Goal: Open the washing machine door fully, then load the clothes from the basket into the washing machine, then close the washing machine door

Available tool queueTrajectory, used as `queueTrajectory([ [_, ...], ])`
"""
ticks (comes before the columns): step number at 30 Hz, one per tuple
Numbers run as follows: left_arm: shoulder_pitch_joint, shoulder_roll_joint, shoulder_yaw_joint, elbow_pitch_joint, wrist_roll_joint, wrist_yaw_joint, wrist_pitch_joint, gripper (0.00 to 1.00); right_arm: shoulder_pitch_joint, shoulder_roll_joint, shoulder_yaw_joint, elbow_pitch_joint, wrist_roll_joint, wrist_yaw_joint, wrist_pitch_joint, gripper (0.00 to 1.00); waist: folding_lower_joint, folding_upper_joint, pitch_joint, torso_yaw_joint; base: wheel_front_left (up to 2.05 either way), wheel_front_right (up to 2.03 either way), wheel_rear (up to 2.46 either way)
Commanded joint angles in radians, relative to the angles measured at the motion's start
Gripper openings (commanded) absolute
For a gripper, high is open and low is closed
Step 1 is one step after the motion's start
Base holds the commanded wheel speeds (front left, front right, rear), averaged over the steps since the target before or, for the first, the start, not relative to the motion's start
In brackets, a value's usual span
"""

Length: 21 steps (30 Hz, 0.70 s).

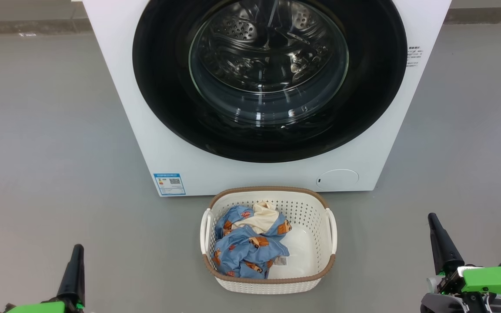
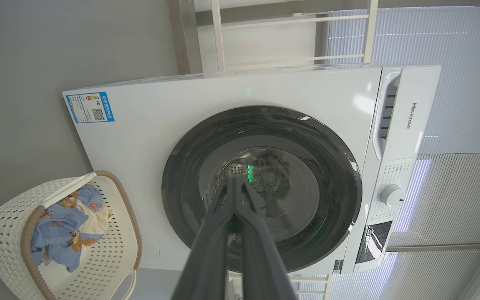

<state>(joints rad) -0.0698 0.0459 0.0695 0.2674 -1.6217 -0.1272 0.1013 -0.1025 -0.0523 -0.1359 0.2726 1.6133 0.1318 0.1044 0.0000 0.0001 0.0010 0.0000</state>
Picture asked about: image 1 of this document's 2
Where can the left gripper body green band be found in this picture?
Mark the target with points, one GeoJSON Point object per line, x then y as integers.
{"type": "Point", "coordinates": [37, 308]}

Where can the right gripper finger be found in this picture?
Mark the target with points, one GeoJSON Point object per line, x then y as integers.
{"type": "Point", "coordinates": [444, 252]}

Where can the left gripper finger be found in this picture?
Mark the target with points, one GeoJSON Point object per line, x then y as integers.
{"type": "Point", "coordinates": [74, 278]}

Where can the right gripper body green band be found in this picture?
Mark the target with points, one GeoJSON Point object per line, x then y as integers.
{"type": "Point", "coordinates": [489, 280]}

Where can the blue garment with orange print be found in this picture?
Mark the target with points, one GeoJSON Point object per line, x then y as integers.
{"type": "Point", "coordinates": [242, 248]}

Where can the cream and blue garment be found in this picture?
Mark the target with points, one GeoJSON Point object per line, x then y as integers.
{"type": "Point", "coordinates": [261, 219]}

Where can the round black glass washer door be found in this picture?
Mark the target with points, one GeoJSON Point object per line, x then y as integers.
{"type": "Point", "coordinates": [163, 87]}

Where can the white front-load washing machine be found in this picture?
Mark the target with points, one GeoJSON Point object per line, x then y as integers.
{"type": "Point", "coordinates": [115, 87]}

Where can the stainless steel washing machine drum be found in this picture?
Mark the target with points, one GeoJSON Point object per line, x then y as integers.
{"type": "Point", "coordinates": [250, 43]}

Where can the blue energy label sticker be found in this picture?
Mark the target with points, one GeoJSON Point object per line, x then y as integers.
{"type": "Point", "coordinates": [169, 184]}

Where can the cream perforated laundry basket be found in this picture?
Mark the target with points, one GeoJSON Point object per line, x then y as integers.
{"type": "Point", "coordinates": [315, 204]}

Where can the paper basket product sticker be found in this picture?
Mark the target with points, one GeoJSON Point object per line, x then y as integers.
{"type": "Point", "coordinates": [280, 261]}

